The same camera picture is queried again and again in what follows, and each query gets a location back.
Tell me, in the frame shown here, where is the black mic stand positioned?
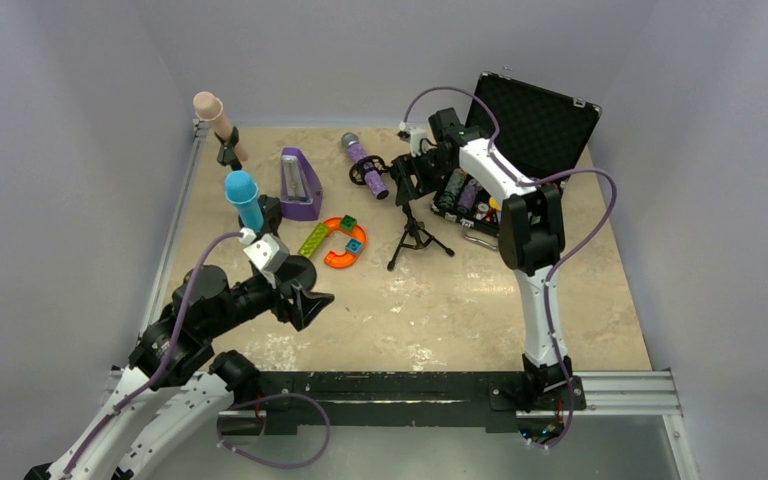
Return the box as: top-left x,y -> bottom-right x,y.
214,126 -> 249,171
258,194 -> 317,290

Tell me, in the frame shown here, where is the black shock mount tripod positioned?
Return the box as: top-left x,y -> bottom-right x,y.
382,161 -> 455,271

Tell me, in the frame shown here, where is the purple glitter microphone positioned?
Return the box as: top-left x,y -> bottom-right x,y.
340,132 -> 389,200

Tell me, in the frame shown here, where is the blue microphone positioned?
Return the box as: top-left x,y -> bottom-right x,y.
224,170 -> 264,232

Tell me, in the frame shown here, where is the pink microphone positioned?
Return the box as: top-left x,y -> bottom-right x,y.
192,91 -> 249,162

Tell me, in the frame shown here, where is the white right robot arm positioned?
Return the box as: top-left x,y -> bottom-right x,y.
391,109 -> 580,411

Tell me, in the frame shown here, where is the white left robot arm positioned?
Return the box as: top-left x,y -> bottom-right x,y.
25,255 -> 335,479

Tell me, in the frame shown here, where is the lime long toy brick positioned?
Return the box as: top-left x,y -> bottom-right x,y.
297,222 -> 331,258

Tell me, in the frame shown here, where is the blue toy brick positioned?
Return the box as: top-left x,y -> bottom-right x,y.
345,238 -> 365,256

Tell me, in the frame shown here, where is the orange curved track piece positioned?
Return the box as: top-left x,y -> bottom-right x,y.
324,215 -> 368,269

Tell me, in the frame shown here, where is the green toy brick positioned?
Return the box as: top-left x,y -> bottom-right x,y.
339,215 -> 357,234

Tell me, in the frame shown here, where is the black poker chip case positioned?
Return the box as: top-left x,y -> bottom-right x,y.
430,72 -> 602,237

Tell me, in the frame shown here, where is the purple metronome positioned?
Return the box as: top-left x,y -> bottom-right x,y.
280,147 -> 323,222

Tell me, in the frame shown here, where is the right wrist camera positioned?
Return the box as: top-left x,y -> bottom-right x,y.
397,121 -> 433,157

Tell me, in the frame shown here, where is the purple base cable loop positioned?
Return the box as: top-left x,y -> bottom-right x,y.
216,392 -> 332,472

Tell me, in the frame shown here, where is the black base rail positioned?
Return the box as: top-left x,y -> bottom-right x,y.
222,371 -> 587,438

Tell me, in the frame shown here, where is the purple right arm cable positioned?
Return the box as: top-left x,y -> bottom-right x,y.
402,86 -> 618,452

